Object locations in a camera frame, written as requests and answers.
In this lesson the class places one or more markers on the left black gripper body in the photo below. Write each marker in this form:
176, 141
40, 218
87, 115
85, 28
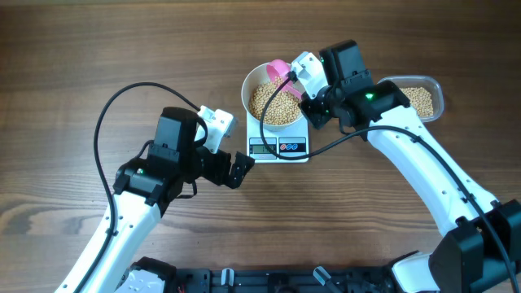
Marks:
212, 168

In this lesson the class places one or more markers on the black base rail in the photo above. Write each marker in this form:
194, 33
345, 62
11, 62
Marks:
151, 275

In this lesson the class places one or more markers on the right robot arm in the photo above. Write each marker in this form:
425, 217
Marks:
480, 245

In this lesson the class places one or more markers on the soybeans in container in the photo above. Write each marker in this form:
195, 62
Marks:
420, 99

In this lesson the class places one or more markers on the clear plastic container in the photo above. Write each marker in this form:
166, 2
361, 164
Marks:
429, 84

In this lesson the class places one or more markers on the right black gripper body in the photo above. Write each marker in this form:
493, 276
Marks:
318, 110

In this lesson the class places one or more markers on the soybeans in bowl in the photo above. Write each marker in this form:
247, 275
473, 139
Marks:
283, 109

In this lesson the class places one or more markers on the pink plastic scoop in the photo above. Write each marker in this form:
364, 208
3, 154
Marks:
277, 70

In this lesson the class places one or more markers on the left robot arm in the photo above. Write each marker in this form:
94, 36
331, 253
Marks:
185, 148

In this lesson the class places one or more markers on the white digital kitchen scale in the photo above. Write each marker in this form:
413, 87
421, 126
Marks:
287, 140

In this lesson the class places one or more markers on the white bowl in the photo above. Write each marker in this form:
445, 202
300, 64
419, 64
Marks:
256, 77

